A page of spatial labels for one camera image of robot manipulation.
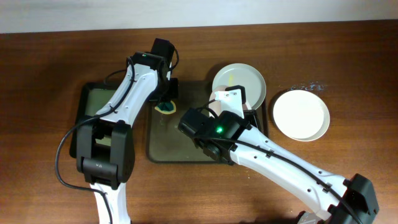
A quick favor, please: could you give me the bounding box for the green yellow sponge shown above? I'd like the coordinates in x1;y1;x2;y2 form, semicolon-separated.
155;100;177;114

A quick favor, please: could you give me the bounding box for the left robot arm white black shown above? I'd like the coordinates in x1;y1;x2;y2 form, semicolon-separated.
76;59;173;223

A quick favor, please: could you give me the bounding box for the small black water tray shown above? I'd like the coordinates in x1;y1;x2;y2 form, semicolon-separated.
75;83;117;160

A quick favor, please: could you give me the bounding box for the large dark serving tray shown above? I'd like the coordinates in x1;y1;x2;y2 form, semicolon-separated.
145;80;270;164

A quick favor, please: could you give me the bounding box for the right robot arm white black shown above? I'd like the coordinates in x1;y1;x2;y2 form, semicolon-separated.
210;86;379;223

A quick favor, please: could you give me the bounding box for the white plate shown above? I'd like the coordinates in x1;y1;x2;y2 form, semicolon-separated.
209;89;252;118
272;90;330;142
212;63;266;110

